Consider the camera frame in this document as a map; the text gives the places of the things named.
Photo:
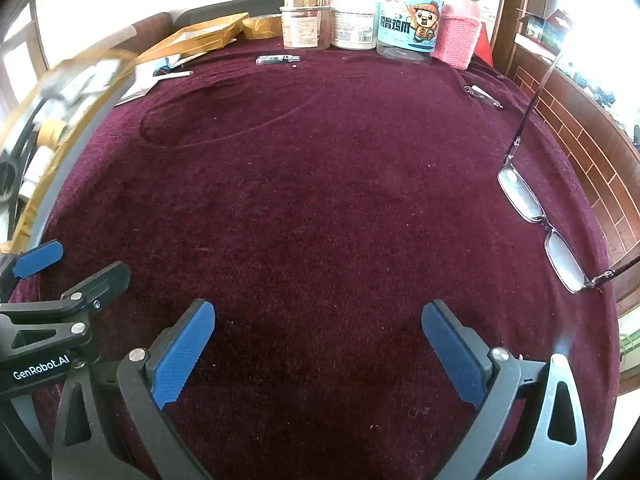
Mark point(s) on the black sofa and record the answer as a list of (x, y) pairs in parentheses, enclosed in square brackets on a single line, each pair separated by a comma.
[(225, 7)]

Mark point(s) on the brown armchair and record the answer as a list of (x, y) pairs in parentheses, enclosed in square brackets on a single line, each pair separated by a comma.
[(150, 25)]

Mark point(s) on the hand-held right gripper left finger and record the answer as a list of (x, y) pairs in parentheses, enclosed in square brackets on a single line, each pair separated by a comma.
[(185, 355)]

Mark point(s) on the clear jar orange label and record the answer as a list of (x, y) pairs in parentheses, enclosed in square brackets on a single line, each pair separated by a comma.
[(302, 27)]

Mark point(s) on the white printed booklet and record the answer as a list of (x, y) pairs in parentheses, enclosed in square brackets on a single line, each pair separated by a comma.
[(137, 85)]

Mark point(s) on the large yellow tape roll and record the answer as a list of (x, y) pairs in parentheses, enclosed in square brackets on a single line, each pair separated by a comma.
[(262, 30)]

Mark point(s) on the metal nail clipper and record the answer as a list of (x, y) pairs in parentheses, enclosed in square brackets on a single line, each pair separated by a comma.
[(481, 94)]

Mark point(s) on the yellow taped cardboard box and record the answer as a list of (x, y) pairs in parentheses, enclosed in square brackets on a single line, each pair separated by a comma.
[(75, 125)]

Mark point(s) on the shallow yellow taped box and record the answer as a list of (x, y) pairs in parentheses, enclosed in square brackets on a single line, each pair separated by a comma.
[(210, 35)]

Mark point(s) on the white pen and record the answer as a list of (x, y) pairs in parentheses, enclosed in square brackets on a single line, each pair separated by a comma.
[(177, 74)]

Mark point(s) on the small yellow tape roll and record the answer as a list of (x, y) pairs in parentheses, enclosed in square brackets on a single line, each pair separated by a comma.
[(52, 132)]

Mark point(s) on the bottle in pink knit sleeve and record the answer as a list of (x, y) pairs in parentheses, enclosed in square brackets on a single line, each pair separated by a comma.
[(455, 35)]

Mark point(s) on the purple framed eyeglasses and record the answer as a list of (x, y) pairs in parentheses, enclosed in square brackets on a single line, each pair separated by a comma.
[(516, 144)]

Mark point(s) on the burgundy table cloth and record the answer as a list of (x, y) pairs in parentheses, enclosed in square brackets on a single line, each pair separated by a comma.
[(320, 185)]

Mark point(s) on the large jar blue cartoon label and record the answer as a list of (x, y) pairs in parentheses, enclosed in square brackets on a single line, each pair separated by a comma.
[(407, 25)]

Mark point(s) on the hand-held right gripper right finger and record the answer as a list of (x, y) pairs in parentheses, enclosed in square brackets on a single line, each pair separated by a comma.
[(452, 355)]

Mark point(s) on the dark printed box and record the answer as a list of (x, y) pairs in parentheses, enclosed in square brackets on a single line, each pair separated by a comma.
[(537, 27)]

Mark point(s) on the brown framed window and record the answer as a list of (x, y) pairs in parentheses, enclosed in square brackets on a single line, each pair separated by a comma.
[(20, 67)]

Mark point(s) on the white plastic tub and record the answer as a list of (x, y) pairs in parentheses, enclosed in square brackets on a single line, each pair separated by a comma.
[(352, 22)]

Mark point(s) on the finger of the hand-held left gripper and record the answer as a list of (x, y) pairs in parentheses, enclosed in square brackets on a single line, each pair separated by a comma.
[(37, 258), (102, 280)]

